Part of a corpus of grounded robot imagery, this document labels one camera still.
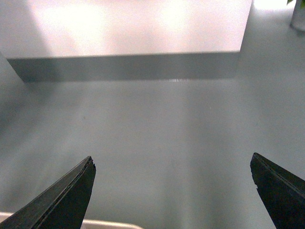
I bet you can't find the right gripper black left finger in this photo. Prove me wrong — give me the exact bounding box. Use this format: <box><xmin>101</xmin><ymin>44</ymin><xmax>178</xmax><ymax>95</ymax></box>
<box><xmin>0</xmin><ymin>156</ymin><xmax>96</xmax><ymax>229</ymax></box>

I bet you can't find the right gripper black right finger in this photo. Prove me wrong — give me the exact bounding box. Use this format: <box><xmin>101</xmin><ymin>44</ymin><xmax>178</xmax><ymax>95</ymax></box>
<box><xmin>250</xmin><ymin>153</ymin><xmax>305</xmax><ymax>229</ymax></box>

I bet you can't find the cream plastic laundry hamper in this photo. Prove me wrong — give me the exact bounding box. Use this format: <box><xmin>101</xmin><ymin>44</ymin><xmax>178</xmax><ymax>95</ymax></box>
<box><xmin>0</xmin><ymin>211</ymin><xmax>143</xmax><ymax>229</ymax></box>

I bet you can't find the white plant pot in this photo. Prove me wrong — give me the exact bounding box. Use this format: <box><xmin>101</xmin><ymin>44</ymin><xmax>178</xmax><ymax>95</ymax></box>
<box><xmin>290</xmin><ymin>0</ymin><xmax>305</xmax><ymax>32</ymax></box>

